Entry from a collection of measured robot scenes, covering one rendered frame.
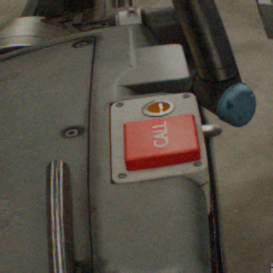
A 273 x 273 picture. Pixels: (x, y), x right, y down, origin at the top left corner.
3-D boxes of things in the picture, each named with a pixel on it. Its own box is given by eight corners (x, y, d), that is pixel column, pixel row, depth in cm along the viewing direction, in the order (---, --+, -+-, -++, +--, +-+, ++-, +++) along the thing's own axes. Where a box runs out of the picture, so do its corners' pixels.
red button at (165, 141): (202, 169, 75) (200, 147, 74) (128, 181, 75) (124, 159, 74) (196, 132, 80) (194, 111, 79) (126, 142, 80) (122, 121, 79)
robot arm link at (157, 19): (212, 51, 146) (202, 12, 142) (148, 55, 147) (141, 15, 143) (206, 35, 153) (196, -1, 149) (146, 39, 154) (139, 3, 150)
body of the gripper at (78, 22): (55, 49, 155) (120, 37, 154) (51, 69, 148) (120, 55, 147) (52, 18, 151) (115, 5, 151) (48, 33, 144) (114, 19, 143)
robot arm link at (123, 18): (148, 51, 147) (140, 14, 143) (119, 55, 147) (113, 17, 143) (145, 36, 153) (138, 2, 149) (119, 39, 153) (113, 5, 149)
